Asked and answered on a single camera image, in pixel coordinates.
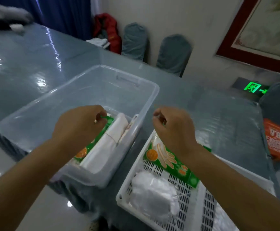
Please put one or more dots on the crumpled clear plastic gloves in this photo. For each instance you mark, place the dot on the crumpled clear plastic gloves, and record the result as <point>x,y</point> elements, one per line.
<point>152,194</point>
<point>223,218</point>

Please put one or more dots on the person's left hand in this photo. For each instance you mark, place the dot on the person's left hand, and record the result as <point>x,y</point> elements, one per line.
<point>77,127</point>

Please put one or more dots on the white folded cloth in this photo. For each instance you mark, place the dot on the white folded cloth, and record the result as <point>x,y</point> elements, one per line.
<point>98,42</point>

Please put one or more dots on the clear plastic storage bin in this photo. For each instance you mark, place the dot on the clear plastic storage bin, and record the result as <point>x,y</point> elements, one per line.
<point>87,93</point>

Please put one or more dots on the white perforated plastic basket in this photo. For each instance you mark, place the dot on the white perforated plastic basket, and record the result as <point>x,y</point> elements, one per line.
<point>195,204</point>

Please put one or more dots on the green exit sign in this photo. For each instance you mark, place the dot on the green exit sign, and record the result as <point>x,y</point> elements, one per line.
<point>255,88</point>

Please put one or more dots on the blue curtain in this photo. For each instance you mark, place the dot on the blue curtain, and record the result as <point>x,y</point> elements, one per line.
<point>63,14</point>

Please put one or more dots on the person's right hand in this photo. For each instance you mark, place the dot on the person's right hand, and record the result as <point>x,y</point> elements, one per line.
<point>178,132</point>

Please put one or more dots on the grey and black clothing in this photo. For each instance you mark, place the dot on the grey and black clothing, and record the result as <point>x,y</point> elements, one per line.
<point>5,18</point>

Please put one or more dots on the red jacket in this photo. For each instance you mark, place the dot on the red jacket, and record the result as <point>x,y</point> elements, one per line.
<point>108,28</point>

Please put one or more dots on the person's left forearm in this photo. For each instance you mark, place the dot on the person's left forearm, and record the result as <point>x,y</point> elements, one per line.
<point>22,187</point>

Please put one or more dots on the person's right forearm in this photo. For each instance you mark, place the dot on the person's right forearm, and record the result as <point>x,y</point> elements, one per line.
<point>236,197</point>

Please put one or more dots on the red framed picture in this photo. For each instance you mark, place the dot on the red framed picture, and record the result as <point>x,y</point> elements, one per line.
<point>262,33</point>

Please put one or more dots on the person's left thumb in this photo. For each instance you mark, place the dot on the person's left thumb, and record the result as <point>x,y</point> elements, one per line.
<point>101,123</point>

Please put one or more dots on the grey covered chair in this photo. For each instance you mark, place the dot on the grey covered chair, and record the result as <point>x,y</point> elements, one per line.
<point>173,55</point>
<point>134,42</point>
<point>278,103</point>

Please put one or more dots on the orange plastic packet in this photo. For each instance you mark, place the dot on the orange plastic packet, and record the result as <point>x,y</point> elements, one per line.
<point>279,141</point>

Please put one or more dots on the green glove packet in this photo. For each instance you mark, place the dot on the green glove packet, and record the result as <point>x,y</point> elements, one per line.
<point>168,165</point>
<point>85,151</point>

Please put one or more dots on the white folded plastic bags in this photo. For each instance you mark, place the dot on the white folded plastic bags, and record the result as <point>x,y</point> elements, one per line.
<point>106,146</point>

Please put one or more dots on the person's right thumb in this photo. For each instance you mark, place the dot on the person's right thumb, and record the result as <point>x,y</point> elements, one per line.
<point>158,126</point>

